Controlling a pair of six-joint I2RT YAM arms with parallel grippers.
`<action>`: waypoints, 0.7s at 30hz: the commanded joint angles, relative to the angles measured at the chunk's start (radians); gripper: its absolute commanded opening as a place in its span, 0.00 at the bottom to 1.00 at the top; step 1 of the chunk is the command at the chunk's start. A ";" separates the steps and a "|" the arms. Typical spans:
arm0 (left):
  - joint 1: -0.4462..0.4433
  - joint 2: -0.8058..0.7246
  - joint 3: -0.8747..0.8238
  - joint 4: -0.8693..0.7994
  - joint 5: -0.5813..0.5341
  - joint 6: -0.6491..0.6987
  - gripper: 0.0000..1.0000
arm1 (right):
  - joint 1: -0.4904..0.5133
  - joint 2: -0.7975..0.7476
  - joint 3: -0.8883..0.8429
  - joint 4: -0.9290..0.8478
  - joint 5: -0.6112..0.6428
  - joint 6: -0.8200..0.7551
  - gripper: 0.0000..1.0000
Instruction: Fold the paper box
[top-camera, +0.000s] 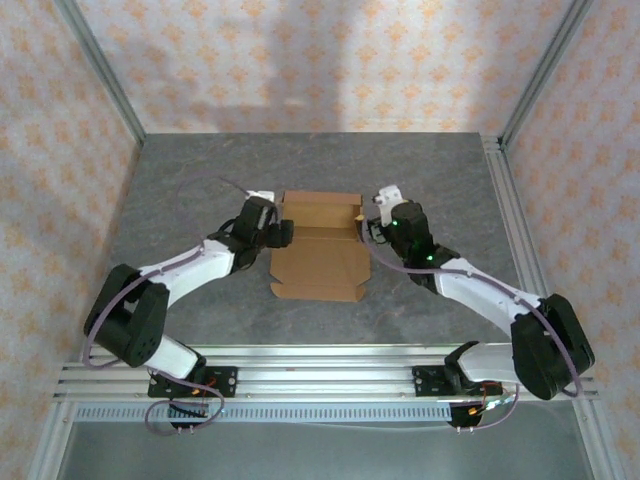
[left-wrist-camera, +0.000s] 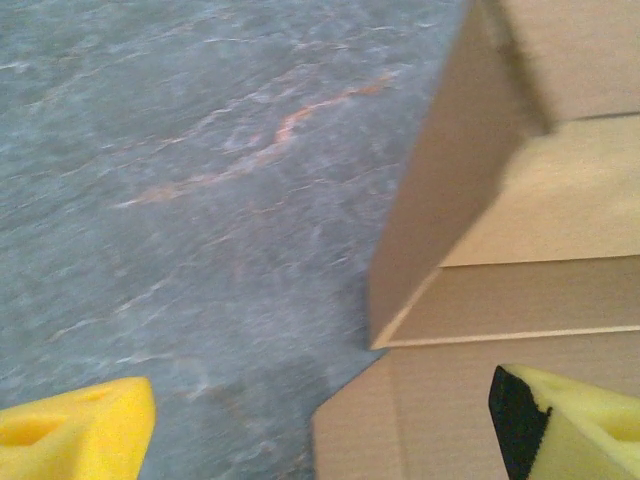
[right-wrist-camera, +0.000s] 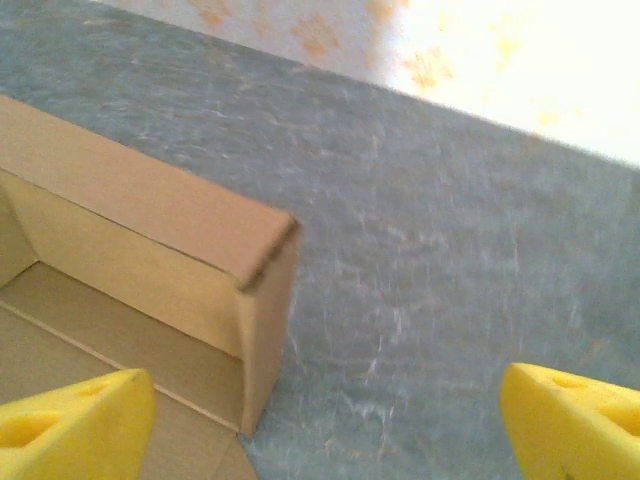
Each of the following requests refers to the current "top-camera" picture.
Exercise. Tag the brown cardboard box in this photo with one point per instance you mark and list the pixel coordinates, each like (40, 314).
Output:
(320, 260)

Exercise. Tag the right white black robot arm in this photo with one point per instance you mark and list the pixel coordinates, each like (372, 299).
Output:
(480, 295)

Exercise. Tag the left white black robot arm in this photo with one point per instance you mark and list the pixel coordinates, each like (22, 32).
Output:
(195, 270)

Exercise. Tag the aluminium side rail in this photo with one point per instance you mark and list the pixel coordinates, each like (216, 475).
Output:
(508, 190)

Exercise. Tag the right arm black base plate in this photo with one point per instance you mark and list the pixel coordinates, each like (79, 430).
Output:
(425, 380)

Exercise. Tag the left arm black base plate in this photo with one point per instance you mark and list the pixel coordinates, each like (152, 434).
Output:
(225, 380)

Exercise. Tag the wide aluminium mounting rail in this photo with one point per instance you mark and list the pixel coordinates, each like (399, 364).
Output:
(325, 375)

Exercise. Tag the slanted aluminium frame post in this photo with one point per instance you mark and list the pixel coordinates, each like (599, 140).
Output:
(101, 65)
(547, 65)

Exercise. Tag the aluminium frame leg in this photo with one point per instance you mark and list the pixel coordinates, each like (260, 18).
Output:
(597, 440)
(52, 445)

